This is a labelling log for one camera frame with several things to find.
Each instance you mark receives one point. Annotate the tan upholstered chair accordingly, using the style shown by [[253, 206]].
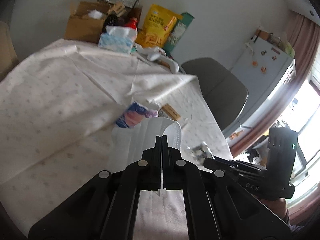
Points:
[[6, 47]]

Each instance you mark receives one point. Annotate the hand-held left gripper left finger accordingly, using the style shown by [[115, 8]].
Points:
[[150, 165]]

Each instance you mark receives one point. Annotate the pink curtain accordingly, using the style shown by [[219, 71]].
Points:
[[297, 62]]

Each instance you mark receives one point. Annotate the white refrigerator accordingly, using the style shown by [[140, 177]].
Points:
[[265, 65]]

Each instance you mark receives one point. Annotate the person's right forearm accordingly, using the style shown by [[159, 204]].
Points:
[[275, 211]]

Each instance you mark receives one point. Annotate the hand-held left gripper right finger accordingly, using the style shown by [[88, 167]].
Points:
[[172, 165]]

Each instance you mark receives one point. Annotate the white paper towel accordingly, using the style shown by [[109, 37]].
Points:
[[140, 142]]

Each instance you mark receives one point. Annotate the white plastic handheld device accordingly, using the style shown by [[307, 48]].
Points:
[[162, 57]]

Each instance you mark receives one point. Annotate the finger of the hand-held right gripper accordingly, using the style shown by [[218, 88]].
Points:
[[225, 163]]

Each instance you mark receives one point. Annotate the white printed tablecloth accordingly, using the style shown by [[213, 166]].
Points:
[[62, 105]]

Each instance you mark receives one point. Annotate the blue and white tissue box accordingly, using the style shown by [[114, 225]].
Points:
[[116, 41]]

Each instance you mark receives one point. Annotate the red bottle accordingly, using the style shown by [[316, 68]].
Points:
[[131, 23]]

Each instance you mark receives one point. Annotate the grey foil wrapper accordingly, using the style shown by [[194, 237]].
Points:
[[200, 152]]

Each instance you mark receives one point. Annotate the blue and pink packet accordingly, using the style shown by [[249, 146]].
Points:
[[132, 115]]

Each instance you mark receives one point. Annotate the small brown box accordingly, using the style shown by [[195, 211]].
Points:
[[170, 112]]

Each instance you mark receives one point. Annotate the grey chair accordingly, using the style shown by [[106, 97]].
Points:
[[217, 87]]

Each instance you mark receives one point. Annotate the yellow snack bag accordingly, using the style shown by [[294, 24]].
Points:
[[156, 27]]

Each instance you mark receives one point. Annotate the tall green box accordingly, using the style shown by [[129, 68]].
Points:
[[178, 32]]

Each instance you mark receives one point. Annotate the open cardboard box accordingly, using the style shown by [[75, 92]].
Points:
[[85, 23]]

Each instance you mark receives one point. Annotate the green packet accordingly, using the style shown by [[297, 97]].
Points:
[[289, 48]]

